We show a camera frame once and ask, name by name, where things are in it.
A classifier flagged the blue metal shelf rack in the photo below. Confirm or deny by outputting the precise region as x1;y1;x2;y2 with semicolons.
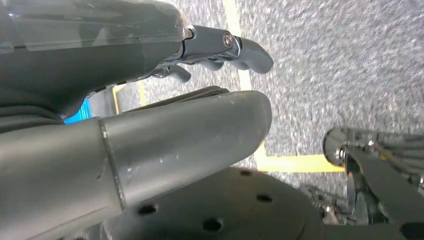
64;99;92;125

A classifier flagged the yellow floor tape outline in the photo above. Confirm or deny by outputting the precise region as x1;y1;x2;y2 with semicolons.
221;0;345;174

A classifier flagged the ribbed grey left arm sleeve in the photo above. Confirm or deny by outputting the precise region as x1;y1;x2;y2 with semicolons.
0;105;65;135

